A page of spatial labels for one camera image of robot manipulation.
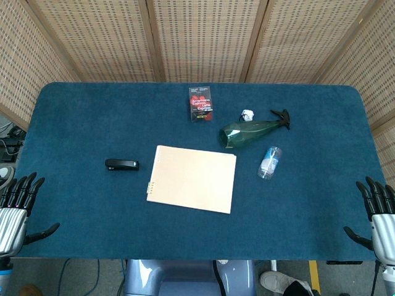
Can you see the brown shoe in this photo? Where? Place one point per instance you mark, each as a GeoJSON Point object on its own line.
{"type": "Point", "coordinates": [29, 290]}

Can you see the beige notebook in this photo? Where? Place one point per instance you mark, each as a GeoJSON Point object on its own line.
{"type": "Point", "coordinates": [192, 180]}

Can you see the blue table cloth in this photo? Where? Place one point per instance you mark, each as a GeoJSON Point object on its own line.
{"type": "Point", "coordinates": [197, 191]}

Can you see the woven folding screen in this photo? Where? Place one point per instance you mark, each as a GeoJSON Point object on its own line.
{"type": "Point", "coordinates": [197, 40]}

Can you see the blue-grey robot torso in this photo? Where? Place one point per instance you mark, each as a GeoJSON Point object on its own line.
{"type": "Point", "coordinates": [188, 277]}

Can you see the clear plastic water bottle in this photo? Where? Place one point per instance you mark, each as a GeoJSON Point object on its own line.
{"type": "Point", "coordinates": [270, 162]}

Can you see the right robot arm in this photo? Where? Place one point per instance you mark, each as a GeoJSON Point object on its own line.
{"type": "Point", "coordinates": [389, 277]}

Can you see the black power strip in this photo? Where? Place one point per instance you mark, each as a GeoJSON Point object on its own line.
{"type": "Point", "coordinates": [344, 262]}

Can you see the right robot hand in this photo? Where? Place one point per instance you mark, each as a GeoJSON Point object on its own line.
{"type": "Point", "coordinates": [382, 222]}

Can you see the yellow floor tape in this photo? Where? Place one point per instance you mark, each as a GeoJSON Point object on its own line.
{"type": "Point", "coordinates": [314, 276]}

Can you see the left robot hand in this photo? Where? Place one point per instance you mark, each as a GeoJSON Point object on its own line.
{"type": "Point", "coordinates": [12, 222]}

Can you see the grey white sneaker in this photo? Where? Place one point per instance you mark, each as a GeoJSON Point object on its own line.
{"type": "Point", "coordinates": [6, 174]}

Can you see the green spray bottle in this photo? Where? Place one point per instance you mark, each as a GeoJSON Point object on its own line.
{"type": "Point", "coordinates": [247, 132]}

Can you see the crumpled white paper ball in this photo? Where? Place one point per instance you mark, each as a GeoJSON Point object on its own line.
{"type": "Point", "coordinates": [247, 115]}

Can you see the black stapler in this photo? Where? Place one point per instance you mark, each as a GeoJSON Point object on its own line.
{"type": "Point", "coordinates": [122, 165]}

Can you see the black red coffee box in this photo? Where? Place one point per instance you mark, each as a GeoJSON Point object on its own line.
{"type": "Point", "coordinates": [202, 104]}

